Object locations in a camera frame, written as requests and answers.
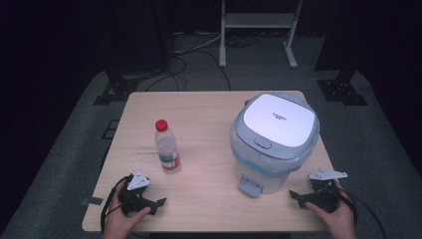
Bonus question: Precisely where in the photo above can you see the left hand-held gripper black cable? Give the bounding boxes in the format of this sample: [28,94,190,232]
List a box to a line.
[100,174,134,234]

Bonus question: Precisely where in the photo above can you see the grey pedal trash bin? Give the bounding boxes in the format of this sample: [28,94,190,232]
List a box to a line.
[229,92,321,199]

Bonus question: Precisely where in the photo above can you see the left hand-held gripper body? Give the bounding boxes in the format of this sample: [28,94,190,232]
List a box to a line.
[116,169,157,215]

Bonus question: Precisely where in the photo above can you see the person's right hand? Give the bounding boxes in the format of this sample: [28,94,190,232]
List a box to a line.
[305,179,358,239]

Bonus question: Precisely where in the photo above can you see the floor socket plate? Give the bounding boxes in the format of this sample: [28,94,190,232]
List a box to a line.
[102,119,121,140]

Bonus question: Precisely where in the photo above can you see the black floor cables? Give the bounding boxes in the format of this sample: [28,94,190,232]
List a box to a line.
[144,30,259,93]

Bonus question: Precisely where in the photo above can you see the grey tape piece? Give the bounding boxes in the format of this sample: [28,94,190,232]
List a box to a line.
[81,196,105,207]

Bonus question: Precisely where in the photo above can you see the clear water bottle red cap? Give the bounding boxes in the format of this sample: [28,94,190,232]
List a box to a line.
[154,119,182,174]

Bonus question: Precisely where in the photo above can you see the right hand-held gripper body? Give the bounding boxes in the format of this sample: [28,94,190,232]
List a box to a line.
[308,166,348,214]

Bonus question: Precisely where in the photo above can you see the right hand-held gripper black cable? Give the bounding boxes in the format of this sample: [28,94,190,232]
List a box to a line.
[318,186,388,239]

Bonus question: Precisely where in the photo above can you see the hand-held gripper black cable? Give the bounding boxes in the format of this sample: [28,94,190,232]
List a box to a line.
[100,174,134,234]
[318,186,388,239]

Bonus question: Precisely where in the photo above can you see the white metal stand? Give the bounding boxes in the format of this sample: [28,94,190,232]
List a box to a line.
[218,0,305,70]

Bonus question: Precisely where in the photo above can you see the black metal stand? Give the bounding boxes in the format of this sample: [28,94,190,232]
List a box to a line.
[92,0,174,107]
[314,0,369,107]

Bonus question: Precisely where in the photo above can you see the person's left hand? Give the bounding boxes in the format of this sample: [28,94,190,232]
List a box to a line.
[102,189,152,239]

